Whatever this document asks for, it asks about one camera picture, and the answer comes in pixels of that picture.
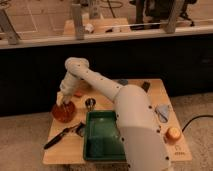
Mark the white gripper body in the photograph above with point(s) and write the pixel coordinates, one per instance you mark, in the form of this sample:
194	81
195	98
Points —
68	94

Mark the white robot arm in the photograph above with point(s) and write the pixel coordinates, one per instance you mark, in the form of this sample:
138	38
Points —
143	142

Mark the red bowl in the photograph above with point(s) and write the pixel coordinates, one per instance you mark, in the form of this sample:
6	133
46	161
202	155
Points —
60	115

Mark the orange carrot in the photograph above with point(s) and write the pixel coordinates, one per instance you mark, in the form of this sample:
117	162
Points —
78	94

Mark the small metal cup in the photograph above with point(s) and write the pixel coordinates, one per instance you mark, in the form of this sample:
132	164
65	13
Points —
90	103

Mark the blue cup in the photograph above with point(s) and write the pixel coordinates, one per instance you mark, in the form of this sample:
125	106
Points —
123	81

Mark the green plastic tray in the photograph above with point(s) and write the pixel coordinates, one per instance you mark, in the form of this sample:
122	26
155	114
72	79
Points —
101	138

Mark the black rectangular block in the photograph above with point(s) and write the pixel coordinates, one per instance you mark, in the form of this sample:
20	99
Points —
145	86

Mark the light blue cloth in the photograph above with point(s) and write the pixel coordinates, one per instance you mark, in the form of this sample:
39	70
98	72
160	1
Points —
163	113

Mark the orange apple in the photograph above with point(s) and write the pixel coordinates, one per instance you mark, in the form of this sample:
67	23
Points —
173	134

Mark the black handled peeler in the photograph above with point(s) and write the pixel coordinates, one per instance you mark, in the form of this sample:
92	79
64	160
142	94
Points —
77	129

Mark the grey metal post middle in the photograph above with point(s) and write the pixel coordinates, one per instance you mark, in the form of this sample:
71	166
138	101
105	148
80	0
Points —
78	23

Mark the grey metal post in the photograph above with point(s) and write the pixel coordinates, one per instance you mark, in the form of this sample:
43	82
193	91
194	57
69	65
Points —
173	17
78	23
8	29

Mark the grey metal post left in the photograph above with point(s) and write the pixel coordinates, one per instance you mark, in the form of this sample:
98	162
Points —
8	29

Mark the grey metal post right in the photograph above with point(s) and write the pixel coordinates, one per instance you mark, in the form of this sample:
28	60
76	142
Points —
173	17

